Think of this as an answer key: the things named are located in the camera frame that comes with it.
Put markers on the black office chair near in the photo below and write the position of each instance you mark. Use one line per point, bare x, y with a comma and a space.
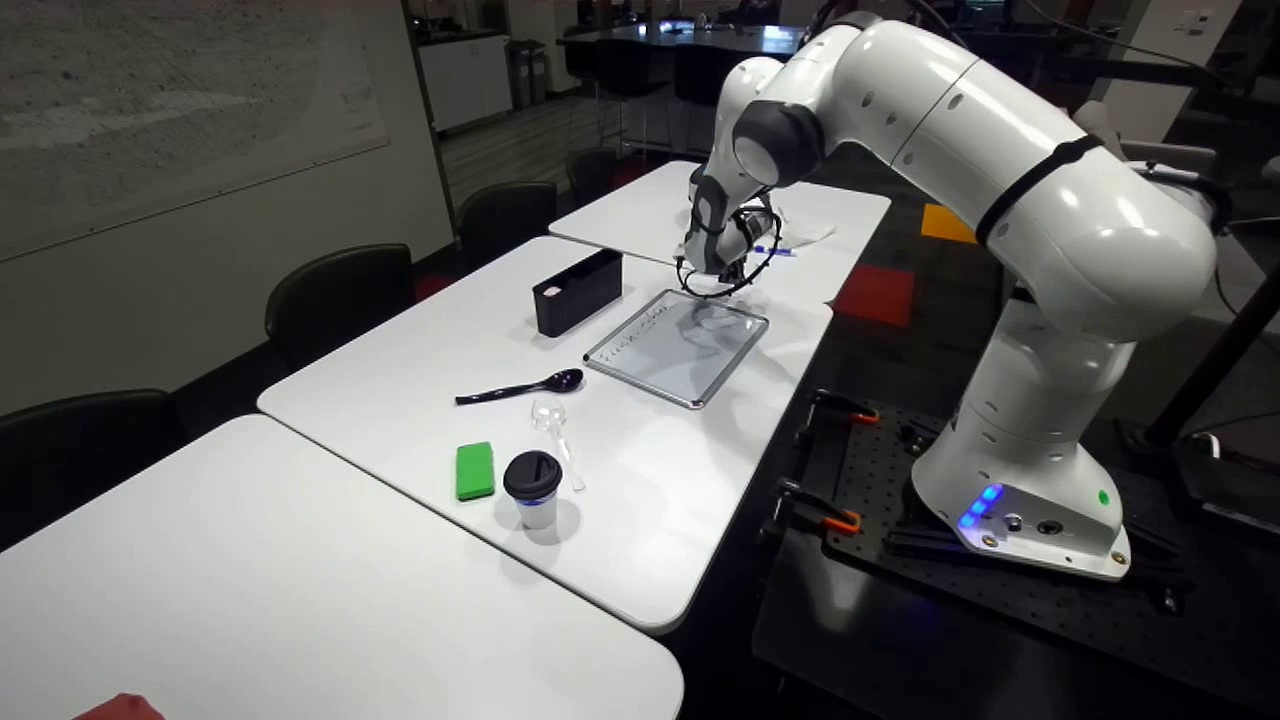
64, 453

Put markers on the green rectangular block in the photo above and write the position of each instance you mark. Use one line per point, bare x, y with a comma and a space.
475, 470

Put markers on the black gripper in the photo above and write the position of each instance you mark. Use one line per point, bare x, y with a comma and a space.
713, 245

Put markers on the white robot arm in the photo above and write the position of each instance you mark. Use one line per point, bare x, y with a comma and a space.
1102, 263

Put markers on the black office chair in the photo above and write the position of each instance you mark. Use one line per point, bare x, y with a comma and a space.
503, 217
64, 453
339, 296

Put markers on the small whiteboard with metal frame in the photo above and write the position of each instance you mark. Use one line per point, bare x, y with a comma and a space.
677, 350

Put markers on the clear plastic spoon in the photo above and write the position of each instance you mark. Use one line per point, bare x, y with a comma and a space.
552, 426

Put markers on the black plastic spoon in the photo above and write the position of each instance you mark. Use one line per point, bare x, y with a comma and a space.
558, 380

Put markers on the orange black clamp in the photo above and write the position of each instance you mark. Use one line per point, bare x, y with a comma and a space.
804, 511

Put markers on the black office chair middle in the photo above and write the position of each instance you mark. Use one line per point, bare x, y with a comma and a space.
339, 296

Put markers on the black rectangular rack bin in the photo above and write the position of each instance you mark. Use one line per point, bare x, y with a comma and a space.
572, 293

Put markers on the red-orange cloth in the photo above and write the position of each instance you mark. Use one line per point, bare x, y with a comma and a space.
120, 704

